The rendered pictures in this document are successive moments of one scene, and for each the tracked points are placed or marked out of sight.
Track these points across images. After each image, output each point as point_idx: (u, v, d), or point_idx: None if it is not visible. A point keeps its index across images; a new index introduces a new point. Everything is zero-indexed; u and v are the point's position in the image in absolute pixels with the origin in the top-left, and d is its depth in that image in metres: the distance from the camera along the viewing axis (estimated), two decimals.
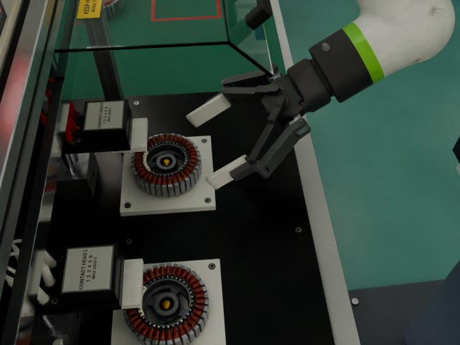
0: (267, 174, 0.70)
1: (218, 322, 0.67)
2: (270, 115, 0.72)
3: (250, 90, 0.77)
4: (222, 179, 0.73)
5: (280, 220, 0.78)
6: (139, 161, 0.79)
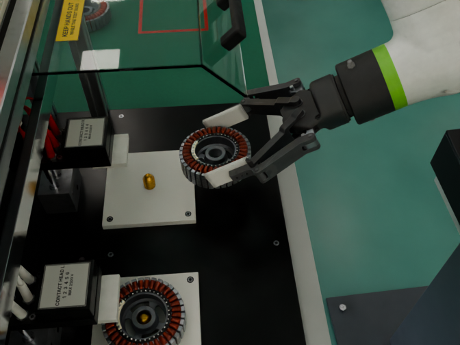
0: (265, 179, 0.70)
1: (195, 335, 0.69)
2: (283, 124, 0.71)
3: (270, 101, 0.76)
4: (222, 177, 0.73)
5: (258, 233, 0.80)
6: (188, 150, 0.77)
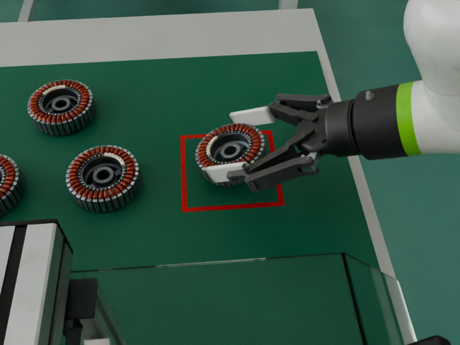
0: (255, 189, 0.69)
1: None
2: (291, 139, 0.68)
3: (294, 111, 0.73)
4: (221, 175, 0.73)
5: None
6: (205, 144, 0.79)
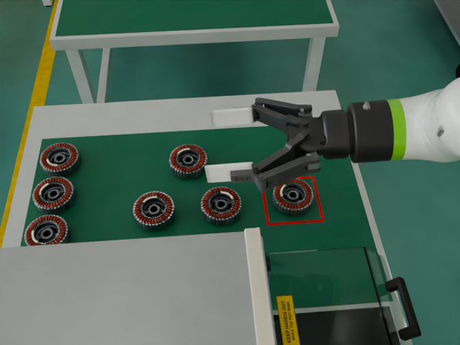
0: (264, 188, 0.70)
1: None
2: (290, 141, 0.74)
3: (280, 115, 0.79)
4: (220, 174, 0.73)
5: None
6: (278, 188, 1.39)
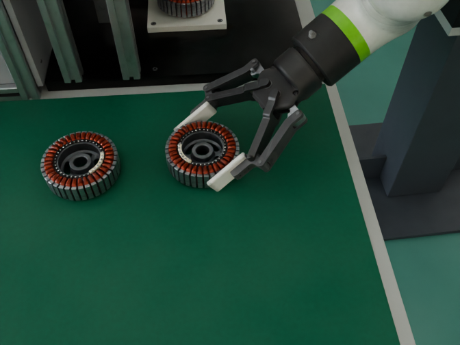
0: (268, 167, 0.71)
1: (220, 7, 0.97)
2: (265, 109, 0.72)
3: (237, 90, 0.76)
4: (224, 180, 0.73)
5: None
6: None
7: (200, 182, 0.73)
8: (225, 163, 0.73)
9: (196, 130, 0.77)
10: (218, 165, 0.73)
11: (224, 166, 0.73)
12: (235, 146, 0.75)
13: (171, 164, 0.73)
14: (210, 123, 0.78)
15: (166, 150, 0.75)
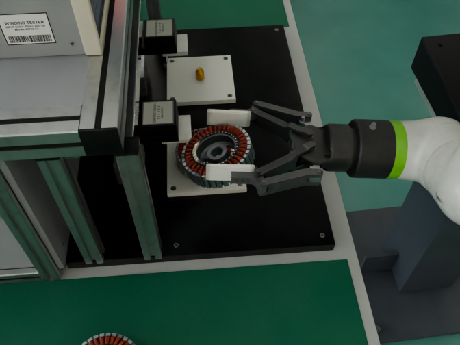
0: (264, 192, 0.71)
1: None
2: (295, 150, 0.74)
3: (281, 122, 0.79)
4: (220, 174, 0.72)
5: None
6: None
7: (200, 181, 0.76)
8: None
9: (218, 132, 0.79)
10: None
11: None
12: (244, 153, 0.75)
13: (181, 159, 0.78)
14: (233, 127, 0.79)
15: (185, 146, 0.80)
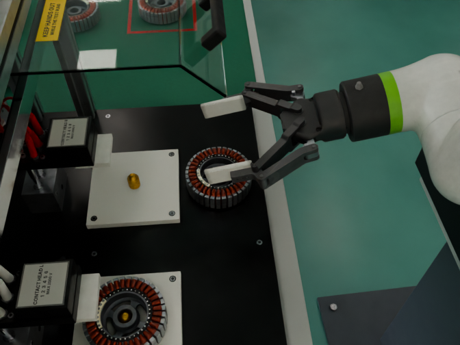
0: (266, 185, 0.71)
1: (176, 333, 0.69)
2: (286, 131, 0.73)
3: (272, 100, 0.78)
4: (220, 176, 0.73)
5: (241, 233, 0.80)
6: None
7: (218, 204, 0.81)
8: (240, 186, 0.81)
9: (211, 156, 0.85)
10: (234, 187, 0.81)
11: (239, 189, 0.82)
12: None
13: (192, 188, 0.82)
14: (224, 149, 0.86)
15: (187, 175, 0.83)
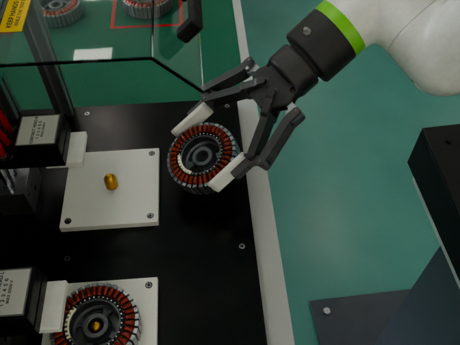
0: (268, 165, 0.71)
1: (150, 343, 0.65)
2: (263, 107, 0.72)
3: (234, 89, 0.76)
4: (224, 180, 0.73)
5: (223, 236, 0.76)
6: None
7: (204, 190, 0.75)
8: (222, 168, 0.73)
9: (193, 137, 0.78)
10: (216, 171, 0.73)
11: None
12: (231, 146, 0.75)
13: (174, 179, 0.76)
14: (205, 126, 0.77)
15: (168, 163, 0.77)
